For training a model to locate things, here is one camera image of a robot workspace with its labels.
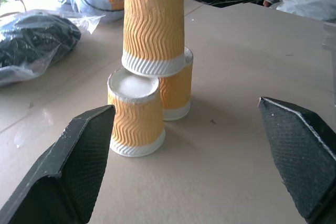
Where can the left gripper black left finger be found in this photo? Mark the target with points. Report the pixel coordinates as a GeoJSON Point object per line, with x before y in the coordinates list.
{"type": "Point", "coordinates": [65, 171]}

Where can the white plastic bag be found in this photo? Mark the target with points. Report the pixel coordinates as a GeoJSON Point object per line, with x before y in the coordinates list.
{"type": "Point", "coordinates": [309, 1]}

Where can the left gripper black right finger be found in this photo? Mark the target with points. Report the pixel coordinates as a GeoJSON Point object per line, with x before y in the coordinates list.
{"type": "Point", "coordinates": [299, 155]}

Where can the clear bag of black items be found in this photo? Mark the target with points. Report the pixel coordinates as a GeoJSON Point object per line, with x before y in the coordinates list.
{"type": "Point", "coordinates": [34, 40]}

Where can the orange white ribbed paper cup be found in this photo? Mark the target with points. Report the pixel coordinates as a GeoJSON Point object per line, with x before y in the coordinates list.
{"type": "Point", "coordinates": [153, 24]}
{"type": "Point", "coordinates": [177, 93]}
{"type": "Point", "coordinates": [137, 127]}

